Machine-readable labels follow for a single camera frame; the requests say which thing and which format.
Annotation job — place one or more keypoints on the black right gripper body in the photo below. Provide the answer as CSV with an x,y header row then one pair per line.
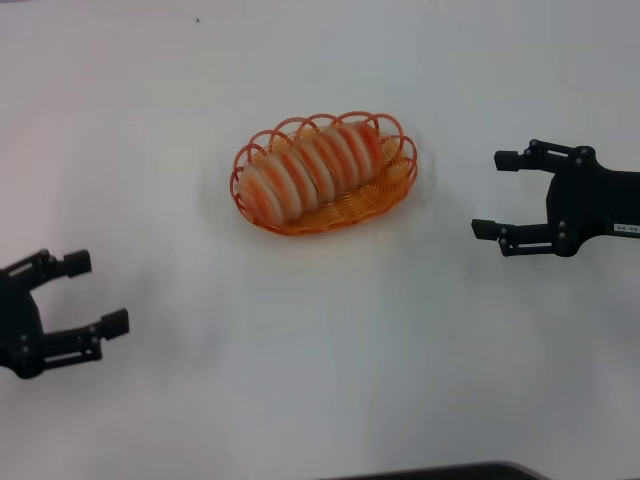
x,y
595,200

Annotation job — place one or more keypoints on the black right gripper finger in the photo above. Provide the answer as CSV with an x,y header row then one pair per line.
x,y
540,156
530,239

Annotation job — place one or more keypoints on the orange woven plastic basket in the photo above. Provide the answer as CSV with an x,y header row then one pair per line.
x,y
370,200

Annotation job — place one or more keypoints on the orange striped bread loaf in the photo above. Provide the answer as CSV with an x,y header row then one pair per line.
x,y
310,170

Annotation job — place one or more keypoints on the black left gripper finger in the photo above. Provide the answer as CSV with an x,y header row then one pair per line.
x,y
75,345
75,263

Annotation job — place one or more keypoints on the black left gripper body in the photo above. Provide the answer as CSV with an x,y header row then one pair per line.
x,y
17,330

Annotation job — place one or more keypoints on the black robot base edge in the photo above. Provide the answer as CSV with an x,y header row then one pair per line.
x,y
450,472

